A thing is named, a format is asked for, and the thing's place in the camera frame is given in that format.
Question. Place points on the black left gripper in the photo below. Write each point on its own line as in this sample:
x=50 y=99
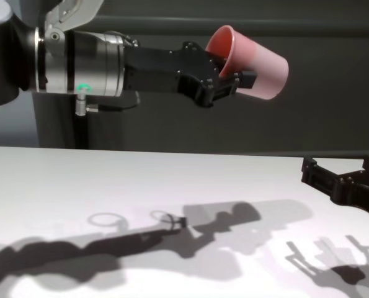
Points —
x=171 y=71

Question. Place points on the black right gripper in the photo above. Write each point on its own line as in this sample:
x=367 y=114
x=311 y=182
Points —
x=361 y=192

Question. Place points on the pink plastic cup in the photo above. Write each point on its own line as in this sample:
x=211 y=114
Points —
x=261 y=68

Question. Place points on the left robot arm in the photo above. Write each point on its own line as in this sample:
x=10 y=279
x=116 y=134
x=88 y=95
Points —
x=91 y=62

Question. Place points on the grey tubular metal frame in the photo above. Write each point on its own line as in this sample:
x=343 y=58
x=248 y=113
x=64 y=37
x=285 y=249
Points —
x=327 y=26

